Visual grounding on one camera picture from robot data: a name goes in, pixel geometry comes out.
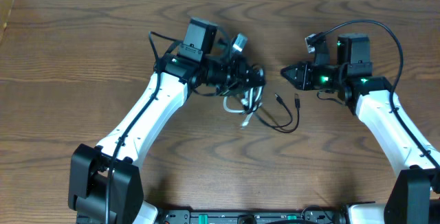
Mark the black cable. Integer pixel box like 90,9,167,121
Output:
236,86,302,135

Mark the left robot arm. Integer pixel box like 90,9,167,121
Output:
68,18,265,223

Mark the white cable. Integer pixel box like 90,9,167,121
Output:
222,85,265,129

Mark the right camera cable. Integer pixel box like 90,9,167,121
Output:
314,19,440,170

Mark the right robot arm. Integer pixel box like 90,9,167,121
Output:
280,33,439,223

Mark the left camera cable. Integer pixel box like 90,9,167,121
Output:
104,30,183,224

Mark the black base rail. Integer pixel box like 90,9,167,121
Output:
154,206,349,224

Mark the camera cable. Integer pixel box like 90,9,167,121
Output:
104,30,183,224
314,19,440,170

